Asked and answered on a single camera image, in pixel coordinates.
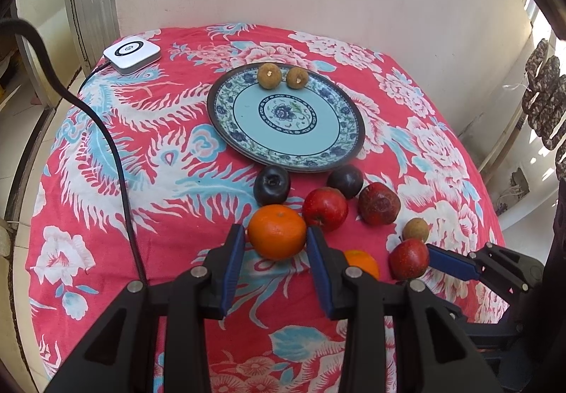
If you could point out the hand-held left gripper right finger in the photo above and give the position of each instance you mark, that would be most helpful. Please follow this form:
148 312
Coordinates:
319 269

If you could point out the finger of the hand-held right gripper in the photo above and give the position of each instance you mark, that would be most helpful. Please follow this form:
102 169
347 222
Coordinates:
495 331
449 262

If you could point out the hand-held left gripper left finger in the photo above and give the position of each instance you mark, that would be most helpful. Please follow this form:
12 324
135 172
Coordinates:
234 260

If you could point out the small red apple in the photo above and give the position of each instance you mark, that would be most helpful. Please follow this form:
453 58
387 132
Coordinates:
409 259

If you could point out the orange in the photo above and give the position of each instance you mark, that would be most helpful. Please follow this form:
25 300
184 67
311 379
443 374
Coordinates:
277 232
365 262

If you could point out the brown longan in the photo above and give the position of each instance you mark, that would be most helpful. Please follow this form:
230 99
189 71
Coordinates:
268 75
296 77
415 229

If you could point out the bright red apple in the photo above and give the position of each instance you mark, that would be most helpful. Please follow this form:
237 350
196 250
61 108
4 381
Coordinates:
325 208

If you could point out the black plum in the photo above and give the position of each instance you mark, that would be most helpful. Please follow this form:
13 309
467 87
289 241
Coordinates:
345 180
272 185

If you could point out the dark red mottled apple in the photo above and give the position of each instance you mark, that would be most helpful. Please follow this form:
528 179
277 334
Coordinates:
379 203

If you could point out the blue floral ceramic plate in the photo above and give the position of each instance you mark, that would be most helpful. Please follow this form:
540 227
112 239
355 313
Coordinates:
287 132

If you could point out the red floral printed tablecloth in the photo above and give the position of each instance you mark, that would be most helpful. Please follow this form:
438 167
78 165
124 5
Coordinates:
132 154

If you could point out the white square device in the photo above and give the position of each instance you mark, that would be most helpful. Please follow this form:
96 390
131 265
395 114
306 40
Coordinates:
131 52

